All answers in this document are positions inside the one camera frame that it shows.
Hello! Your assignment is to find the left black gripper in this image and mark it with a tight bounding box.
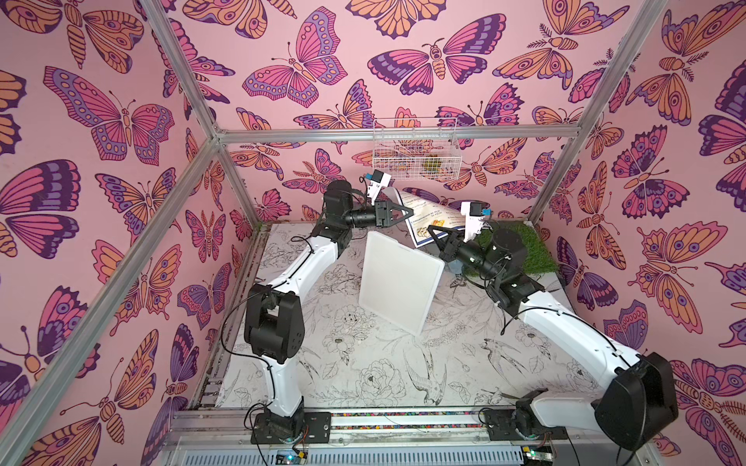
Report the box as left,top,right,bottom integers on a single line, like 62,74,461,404
342,207,412,235

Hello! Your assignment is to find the laminated dim sum menu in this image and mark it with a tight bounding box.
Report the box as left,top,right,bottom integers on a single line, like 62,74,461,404
397,188,465,248

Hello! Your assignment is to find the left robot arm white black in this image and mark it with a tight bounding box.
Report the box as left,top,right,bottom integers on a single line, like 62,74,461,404
244,181,414,438

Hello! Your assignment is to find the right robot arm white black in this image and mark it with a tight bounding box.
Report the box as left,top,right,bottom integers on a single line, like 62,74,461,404
427,223,679,452

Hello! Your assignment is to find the white cutting board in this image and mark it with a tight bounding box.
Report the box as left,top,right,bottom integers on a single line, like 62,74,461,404
359,232,445,336

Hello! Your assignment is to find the green succulent plant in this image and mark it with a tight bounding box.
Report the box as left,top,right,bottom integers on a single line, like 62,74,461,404
422,155,442,177

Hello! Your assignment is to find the green artificial grass mat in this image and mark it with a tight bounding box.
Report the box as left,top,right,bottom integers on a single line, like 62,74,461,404
490,221,558,276

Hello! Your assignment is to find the right small circuit board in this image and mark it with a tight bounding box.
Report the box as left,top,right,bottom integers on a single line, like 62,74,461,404
522,446,555,466

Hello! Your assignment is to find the small green circuit board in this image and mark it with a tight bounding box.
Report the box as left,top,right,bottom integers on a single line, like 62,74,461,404
274,450,307,466

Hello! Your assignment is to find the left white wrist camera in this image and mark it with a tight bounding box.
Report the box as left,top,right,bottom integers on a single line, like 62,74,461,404
363,170,392,203

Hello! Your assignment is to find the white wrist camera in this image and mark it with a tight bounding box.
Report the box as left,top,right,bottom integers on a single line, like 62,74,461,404
363,170,392,203
460,201,492,243

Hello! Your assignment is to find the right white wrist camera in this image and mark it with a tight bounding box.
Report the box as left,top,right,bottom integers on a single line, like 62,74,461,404
460,201,492,243

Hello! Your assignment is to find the white wire rack basket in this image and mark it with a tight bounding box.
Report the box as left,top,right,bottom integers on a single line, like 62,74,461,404
371,125,462,183

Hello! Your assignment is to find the aluminium front rail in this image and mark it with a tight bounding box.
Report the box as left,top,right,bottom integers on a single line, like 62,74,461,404
156,407,666,465

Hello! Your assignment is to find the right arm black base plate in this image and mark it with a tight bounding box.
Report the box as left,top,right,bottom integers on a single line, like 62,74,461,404
478,407,568,442

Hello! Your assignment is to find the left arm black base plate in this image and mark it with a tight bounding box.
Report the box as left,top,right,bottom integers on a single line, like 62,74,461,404
251,412,331,445

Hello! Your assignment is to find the aluminium cage frame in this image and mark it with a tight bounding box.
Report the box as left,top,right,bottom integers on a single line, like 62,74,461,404
1,1,643,465

